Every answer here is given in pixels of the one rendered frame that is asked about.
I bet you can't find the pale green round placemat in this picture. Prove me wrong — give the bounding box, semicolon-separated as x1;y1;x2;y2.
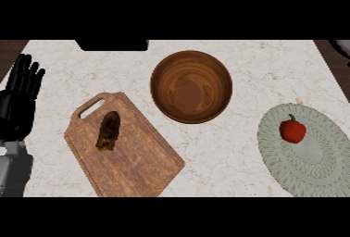
255;103;350;198

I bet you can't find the dark brown eggplant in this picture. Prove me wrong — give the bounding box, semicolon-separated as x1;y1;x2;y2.
94;110;121;152

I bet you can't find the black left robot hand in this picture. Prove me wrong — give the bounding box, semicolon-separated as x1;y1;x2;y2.
0;53;45;143

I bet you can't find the pale purple round object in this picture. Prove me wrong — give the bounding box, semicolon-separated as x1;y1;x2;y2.
327;40;350;60

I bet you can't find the wooden cutting board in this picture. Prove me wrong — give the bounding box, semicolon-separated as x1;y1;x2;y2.
63;92;186;198

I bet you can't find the brown wooden bowl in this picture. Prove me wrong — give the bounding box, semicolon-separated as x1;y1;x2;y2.
149;50;233;125

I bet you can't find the black appliance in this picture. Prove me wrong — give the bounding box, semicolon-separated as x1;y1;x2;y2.
73;40;150;52

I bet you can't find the red bell pepper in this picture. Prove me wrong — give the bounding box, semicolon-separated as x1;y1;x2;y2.
277;113;307;144

